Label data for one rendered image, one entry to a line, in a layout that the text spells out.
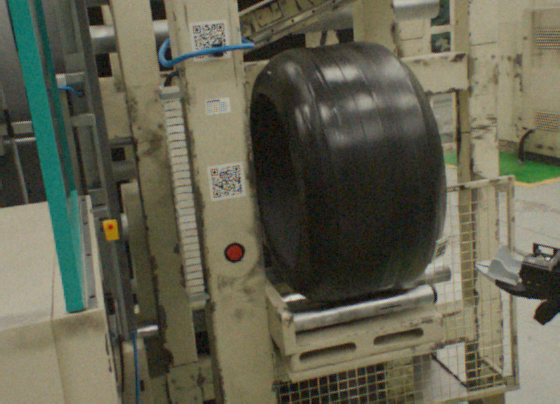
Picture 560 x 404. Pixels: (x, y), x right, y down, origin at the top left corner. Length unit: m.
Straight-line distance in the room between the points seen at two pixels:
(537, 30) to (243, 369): 5.09
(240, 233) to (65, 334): 0.77
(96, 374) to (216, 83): 0.78
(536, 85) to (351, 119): 5.11
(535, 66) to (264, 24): 4.71
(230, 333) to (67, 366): 0.81
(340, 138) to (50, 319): 0.73
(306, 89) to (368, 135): 0.16
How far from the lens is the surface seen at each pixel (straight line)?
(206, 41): 1.51
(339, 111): 1.45
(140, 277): 2.40
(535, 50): 6.48
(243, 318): 1.66
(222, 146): 1.54
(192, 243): 1.60
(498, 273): 1.55
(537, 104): 6.52
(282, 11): 1.96
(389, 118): 1.47
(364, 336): 1.65
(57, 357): 0.90
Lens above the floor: 1.59
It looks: 15 degrees down
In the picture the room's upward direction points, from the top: 5 degrees counter-clockwise
